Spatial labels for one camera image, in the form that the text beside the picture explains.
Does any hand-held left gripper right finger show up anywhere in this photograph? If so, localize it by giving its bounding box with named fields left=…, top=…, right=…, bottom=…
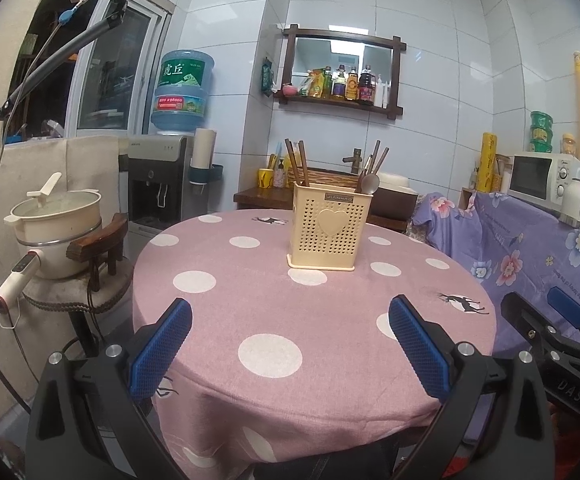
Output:
left=388, top=294, right=556, bottom=480

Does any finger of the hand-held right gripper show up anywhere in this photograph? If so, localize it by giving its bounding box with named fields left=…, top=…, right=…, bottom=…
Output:
left=500, top=292, right=580, bottom=362
left=546, top=285, right=580, bottom=357

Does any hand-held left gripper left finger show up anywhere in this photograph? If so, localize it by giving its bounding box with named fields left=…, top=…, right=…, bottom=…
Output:
left=24, top=297, right=194, bottom=480

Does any cream plastic utensil holder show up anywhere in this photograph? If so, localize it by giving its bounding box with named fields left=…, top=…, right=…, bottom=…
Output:
left=287, top=181, right=375, bottom=272

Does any thin brown chopstick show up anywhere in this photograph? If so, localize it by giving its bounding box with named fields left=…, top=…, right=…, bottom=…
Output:
left=364, top=140, right=381, bottom=177

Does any brown wooden chopstick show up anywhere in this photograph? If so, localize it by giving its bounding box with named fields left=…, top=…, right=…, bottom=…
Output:
left=291, top=141, right=305, bottom=184
left=285, top=140, right=299, bottom=184
left=298, top=140, right=312, bottom=186

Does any purple floral cloth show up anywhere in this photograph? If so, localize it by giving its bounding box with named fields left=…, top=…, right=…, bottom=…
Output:
left=409, top=191, right=580, bottom=441

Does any dark wooden chair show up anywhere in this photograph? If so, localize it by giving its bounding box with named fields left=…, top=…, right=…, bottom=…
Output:
left=22, top=212, right=135, bottom=361

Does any pink polka dot tablecloth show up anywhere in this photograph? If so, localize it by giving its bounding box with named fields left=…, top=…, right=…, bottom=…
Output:
left=130, top=209, right=498, bottom=476

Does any white microwave oven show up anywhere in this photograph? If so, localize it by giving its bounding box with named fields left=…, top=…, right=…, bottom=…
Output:
left=507, top=151, right=580, bottom=206

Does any cream electric pot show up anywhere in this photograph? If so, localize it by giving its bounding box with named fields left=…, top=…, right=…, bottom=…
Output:
left=0, top=172, right=104, bottom=318

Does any brown and white cooker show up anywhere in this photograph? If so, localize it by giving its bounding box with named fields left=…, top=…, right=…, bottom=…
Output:
left=370, top=172, right=419, bottom=221

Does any grey water dispenser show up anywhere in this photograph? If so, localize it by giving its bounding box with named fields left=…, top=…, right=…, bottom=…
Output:
left=127, top=134, right=195, bottom=236

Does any yellow roll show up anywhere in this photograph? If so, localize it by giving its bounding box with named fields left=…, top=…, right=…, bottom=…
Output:
left=477, top=132, right=500, bottom=192

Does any woven basket basin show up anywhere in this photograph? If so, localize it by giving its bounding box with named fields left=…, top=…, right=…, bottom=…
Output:
left=306, top=167, right=365, bottom=186

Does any paper cup dispenser tube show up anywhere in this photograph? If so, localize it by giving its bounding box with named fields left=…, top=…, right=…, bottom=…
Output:
left=190, top=128, right=225, bottom=193

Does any bronze faucet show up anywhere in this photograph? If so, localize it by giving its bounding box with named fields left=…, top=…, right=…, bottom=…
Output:
left=342, top=148, right=365, bottom=176

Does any blue water bottle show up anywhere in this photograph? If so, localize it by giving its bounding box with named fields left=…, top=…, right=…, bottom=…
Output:
left=150, top=50, right=215, bottom=136

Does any dark sauce bottle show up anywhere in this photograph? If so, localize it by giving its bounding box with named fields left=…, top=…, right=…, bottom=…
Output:
left=359, top=65, right=375, bottom=105

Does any yellow snack packet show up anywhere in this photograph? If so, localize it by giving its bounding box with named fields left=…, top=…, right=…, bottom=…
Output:
left=304, top=71, right=327, bottom=98

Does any green hanging packet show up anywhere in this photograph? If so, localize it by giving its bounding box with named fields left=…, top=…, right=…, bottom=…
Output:
left=261, top=57, right=277, bottom=95

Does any window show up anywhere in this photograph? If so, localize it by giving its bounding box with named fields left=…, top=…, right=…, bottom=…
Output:
left=14, top=0, right=175, bottom=138

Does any wooden framed mirror shelf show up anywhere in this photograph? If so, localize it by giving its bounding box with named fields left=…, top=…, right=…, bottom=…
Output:
left=272, top=23, right=407, bottom=121

